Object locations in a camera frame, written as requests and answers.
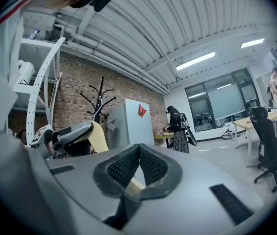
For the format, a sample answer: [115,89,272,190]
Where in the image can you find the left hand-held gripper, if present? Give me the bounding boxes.
[31,120,95,160]

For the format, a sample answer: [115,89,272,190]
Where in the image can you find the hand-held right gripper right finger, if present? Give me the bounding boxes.
[139,143,183,201]

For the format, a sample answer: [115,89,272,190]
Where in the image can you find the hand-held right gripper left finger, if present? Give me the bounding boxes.
[93,143,141,197]

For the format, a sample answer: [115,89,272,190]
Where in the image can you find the wooden clothes hanger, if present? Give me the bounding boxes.
[89,120,146,195]

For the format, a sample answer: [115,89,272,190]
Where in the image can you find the black coat rack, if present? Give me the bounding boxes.
[79,75,117,122]

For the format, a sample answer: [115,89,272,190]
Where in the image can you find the yellow table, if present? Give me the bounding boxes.
[152,131,175,148]

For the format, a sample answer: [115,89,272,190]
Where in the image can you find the white metal shelf rack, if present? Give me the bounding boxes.
[10,36,67,147]

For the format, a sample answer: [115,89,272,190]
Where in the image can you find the grey cabinet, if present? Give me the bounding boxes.
[107,98,155,150]

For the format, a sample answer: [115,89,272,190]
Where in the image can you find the red triangular sign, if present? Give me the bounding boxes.
[138,104,150,118]

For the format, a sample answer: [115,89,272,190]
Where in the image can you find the white cylindrical device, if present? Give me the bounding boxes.
[12,59,36,93]

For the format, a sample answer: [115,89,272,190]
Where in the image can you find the white ceiling pipes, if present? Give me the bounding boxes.
[53,13,171,95]

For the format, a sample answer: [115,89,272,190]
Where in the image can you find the dark framed window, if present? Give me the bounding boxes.
[184,67,262,133]

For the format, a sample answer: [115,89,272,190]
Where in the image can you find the light wooden desk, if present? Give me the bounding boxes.
[232,111,277,167]

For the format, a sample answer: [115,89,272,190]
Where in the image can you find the black office chair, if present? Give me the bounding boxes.
[249,106,277,193]

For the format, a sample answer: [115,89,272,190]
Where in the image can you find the clear plastic water bottle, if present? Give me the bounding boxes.
[27,28,41,40]

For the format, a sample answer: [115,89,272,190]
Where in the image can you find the long ceiling light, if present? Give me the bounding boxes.
[240,38,265,49]
[176,51,216,71]

